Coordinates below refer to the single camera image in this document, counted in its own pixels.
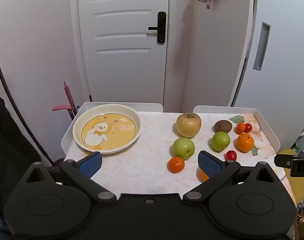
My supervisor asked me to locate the white rimmed tray table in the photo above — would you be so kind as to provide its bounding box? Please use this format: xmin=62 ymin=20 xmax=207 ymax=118
xmin=61 ymin=102 xmax=297 ymax=205

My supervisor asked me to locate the floral table mat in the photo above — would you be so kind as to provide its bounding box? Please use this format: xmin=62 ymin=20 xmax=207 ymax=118
xmin=64 ymin=111 xmax=275 ymax=195

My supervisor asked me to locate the white cabinet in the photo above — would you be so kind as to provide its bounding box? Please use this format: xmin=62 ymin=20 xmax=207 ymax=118
xmin=229 ymin=0 xmax=304 ymax=152

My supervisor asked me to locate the pink flat handle tool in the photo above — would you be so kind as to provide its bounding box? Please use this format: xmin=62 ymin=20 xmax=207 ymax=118
xmin=52 ymin=104 xmax=73 ymax=112

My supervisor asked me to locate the dark cloth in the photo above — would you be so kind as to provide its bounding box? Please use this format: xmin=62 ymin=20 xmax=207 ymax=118
xmin=0 ymin=90 xmax=44 ymax=240

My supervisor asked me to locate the cream plate with cartoon print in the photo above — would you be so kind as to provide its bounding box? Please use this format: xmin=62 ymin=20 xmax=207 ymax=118
xmin=72 ymin=104 xmax=142 ymax=154

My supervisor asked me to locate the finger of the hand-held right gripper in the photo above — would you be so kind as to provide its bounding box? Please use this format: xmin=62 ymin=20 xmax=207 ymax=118
xmin=274 ymin=153 xmax=296 ymax=168

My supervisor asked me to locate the brown kiwi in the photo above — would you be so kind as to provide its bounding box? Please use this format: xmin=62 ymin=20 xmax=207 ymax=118
xmin=214 ymin=120 xmax=233 ymax=133

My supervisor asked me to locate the yellow stool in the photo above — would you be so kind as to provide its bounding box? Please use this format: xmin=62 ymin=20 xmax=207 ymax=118
xmin=277 ymin=149 xmax=304 ymax=207

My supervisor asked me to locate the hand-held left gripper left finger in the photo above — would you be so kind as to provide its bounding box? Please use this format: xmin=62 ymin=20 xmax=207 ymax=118
xmin=17 ymin=151 xmax=117 ymax=204

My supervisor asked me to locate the black cable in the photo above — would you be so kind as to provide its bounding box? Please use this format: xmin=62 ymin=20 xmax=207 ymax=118
xmin=0 ymin=14 xmax=54 ymax=165

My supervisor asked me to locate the pink grip broom stick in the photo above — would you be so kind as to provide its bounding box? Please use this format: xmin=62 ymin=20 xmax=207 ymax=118
xmin=63 ymin=81 xmax=76 ymax=121

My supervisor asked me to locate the yellow apple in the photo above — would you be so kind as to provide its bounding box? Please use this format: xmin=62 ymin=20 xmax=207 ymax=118
xmin=176 ymin=112 xmax=202 ymax=138

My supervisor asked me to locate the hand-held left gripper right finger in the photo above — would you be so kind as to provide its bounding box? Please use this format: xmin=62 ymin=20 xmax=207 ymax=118
xmin=183 ymin=151 xmax=283 ymax=203

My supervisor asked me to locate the white panel door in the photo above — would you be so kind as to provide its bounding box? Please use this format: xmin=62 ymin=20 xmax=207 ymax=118
xmin=71 ymin=0 xmax=171 ymax=107

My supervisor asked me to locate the green apple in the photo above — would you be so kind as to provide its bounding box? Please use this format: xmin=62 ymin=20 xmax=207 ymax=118
xmin=211 ymin=131 xmax=231 ymax=152
xmin=172 ymin=137 xmax=195 ymax=160

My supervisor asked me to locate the black door lock handle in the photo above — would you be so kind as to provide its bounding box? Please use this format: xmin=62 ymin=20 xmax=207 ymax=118
xmin=148 ymin=12 xmax=167 ymax=44

